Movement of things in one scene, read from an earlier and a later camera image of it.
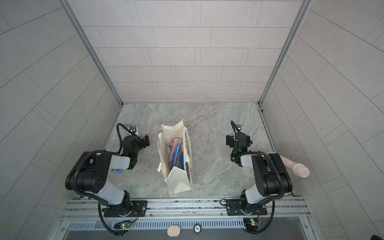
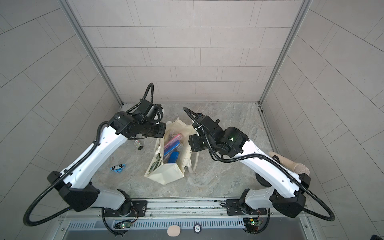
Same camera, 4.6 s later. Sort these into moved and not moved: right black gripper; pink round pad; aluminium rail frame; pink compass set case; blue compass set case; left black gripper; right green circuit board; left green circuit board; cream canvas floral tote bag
Moved: left black gripper; blue compass set case; pink compass set case; right black gripper; cream canvas floral tote bag
Not moved: left green circuit board; right green circuit board; pink round pad; aluminium rail frame
